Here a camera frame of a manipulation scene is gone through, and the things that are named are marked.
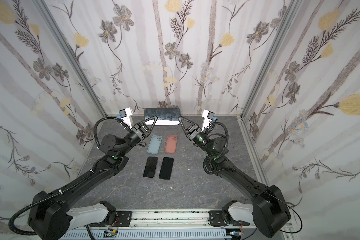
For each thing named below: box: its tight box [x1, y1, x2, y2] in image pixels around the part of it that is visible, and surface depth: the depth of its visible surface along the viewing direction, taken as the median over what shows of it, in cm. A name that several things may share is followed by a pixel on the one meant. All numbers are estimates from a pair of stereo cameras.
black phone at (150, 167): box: [143, 156, 158, 178], surface depth 94 cm
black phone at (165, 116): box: [144, 107, 181, 126], surface depth 61 cm
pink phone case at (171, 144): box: [165, 135, 178, 154], surface depth 106 cm
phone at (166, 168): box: [159, 157, 174, 180], surface depth 94 cm
